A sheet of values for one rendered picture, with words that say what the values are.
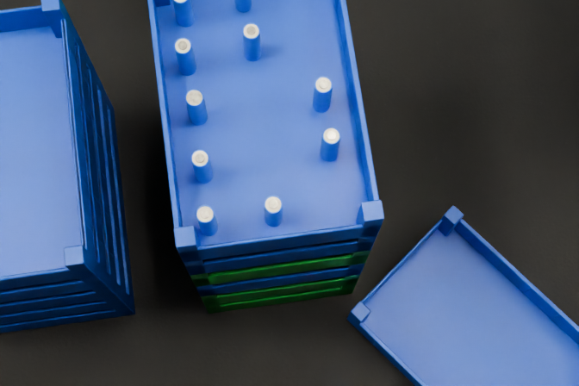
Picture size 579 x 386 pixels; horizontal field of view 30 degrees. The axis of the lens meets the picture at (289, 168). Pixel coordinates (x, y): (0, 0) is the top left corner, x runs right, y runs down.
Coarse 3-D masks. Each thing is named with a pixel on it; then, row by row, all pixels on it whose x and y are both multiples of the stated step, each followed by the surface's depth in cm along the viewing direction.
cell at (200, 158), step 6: (198, 150) 106; (192, 156) 105; (198, 156) 105; (204, 156) 105; (192, 162) 105; (198, 162) 105; (204, 162) 105; (198, 168) 106; (204, 168) 106; (210, 168) 108; (198, 174) 108; (204, 174) 108; (210, 174) 109; (198, 180) 111; (204, 180) 110; (210, 180) 111
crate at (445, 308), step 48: (432, 240) 151; (480, 240) 145; (384, 288) 149; (432, 288) 149; (480, 288) 149; (528, 288) 145; (384, 336) 147; (432, 336) 147; (480, 336) 147; (528, 336) 147; (576, 336) 145; (432, 384) 145; (480, 384) 146; (528, 384) 146; (576, 384) 146
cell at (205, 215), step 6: (198, 210) 104; (204, 210) 104; (210, 210) 104; (198, 216) 104; (204, 216) 104; (210, 216) 104; (198, 222) 105; (204, 222) 104; (210, 222) 104; (216, 222) 107; (204, 228) 106; (210, 228) 107; (216, 228) 109; (204, 234) 110; (210, 234) 109
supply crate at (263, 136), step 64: (192, 0) 116; (256, 0) 116; (320, 0) 117; (256, 64) 115; (320, 64) 115; (192, 128) 113; (256, 128) 113; (320, 128) 113; (192, 192) 111; (256, 192) 111; (320, 192) 111; (192, 256) 107
